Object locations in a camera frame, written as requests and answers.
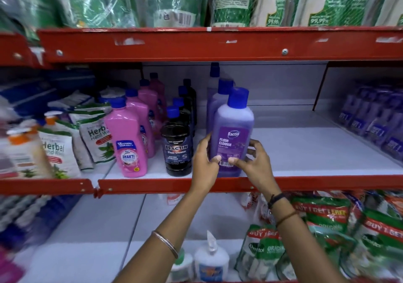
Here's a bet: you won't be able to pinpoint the person's left hand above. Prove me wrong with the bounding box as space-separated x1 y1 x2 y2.
190 133 222 195

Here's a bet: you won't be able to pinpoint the person's right hand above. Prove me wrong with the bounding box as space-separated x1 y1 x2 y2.
228 139 282 199

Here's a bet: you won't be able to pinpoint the purple floor cleaner bottle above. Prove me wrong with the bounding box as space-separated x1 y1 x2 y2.
206 78 235 135
207 62 220 104
208 87 255 178

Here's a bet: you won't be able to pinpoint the person's left forearm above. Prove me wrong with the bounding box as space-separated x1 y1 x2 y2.
113 191 218 283

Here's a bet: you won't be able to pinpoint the person's right forearm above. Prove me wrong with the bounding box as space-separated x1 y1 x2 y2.
268 194 345 283

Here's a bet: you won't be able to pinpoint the black floor cleaner bottle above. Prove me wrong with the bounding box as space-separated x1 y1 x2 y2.
178 86 196 129
172 97 193 126
183 79 198 126
161 106 193 177

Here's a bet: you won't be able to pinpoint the red metal shelf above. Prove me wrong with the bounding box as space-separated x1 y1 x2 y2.
0 32 39 68
0 178 95 196
37 26 403 64
97 175 403 198

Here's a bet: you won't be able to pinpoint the white red pouch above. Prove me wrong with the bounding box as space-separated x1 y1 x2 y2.
241 193 275 224

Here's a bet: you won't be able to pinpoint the black wrist thread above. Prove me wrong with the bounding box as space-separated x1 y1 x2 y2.
268 193 289 210

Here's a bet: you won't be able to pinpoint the brown wrist thread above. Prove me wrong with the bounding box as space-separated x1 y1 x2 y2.
275 211 298 227

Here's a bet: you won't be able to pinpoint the pink cleaner bottle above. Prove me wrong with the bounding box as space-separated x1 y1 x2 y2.
103 98 149 179
125 88 157 159
149 72 167 122
139 79 162 140

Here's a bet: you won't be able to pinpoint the green red soap pouch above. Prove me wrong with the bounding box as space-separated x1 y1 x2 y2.
234 224 286 282

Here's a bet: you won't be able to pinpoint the silver bangle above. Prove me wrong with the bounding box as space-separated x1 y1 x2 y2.
151 230 179 260

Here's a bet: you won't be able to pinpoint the white blue cap bottle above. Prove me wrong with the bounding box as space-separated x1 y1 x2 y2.
193 230 230 282

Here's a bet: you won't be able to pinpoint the white green cap bottle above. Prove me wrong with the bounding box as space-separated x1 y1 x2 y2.
169 249 195 283

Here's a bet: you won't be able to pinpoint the white green hand wash pouch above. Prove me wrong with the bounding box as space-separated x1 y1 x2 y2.
47 89 98 113
37 128 82 179
68 103 116 164

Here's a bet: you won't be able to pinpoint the pile of green red pouches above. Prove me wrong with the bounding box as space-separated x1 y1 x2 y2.
283 190 403 282

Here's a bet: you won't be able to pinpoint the white orange pump bottle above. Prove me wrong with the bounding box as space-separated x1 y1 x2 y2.
43 112 65 130
6 128 53 179

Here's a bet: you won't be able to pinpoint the stack of blue packets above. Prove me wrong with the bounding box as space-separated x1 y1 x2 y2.
0 68 96 116

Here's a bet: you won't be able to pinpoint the blue white striped packets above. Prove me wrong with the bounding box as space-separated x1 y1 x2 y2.
0 195 81 261

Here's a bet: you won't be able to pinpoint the pink packet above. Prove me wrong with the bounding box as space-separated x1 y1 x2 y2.
0 251 26 283

